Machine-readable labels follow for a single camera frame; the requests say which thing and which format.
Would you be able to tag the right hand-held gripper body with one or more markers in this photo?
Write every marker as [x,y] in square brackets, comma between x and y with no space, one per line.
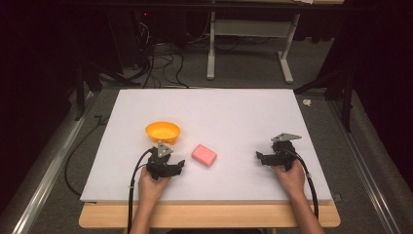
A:
[283,152]

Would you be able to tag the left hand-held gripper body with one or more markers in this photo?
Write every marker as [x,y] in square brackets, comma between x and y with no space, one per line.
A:
[158,164]

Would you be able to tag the person's left hand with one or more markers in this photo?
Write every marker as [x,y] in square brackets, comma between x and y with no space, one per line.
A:
[151,188]

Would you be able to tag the person's right hand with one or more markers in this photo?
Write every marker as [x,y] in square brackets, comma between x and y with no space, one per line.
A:
[292,180]

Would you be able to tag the pink soap bar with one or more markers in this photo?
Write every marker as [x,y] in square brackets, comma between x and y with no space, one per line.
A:
[204,155]

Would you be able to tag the orange plastic bowl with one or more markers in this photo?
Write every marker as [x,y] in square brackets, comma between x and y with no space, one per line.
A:
[162,131]

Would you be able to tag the white table board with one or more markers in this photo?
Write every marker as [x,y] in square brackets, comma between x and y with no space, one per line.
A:
[227,117]

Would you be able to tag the crumpled white paper scrap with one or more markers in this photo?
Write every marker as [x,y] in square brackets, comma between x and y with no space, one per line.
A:
[307,102]

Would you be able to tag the wooden table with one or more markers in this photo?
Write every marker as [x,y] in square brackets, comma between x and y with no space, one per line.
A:
[211,216]

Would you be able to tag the grey board clamp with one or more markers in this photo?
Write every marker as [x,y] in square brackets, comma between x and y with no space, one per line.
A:
[336,197]

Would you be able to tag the black stand legs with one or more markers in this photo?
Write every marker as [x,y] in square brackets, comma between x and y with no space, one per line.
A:
[87,81]
[344,94]

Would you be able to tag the aluminium rail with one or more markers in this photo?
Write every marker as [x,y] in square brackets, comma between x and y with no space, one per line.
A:
[48,175]
[367,169]

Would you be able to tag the white metal desk frame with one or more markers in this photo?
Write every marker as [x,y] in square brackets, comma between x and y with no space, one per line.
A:
[250,27]

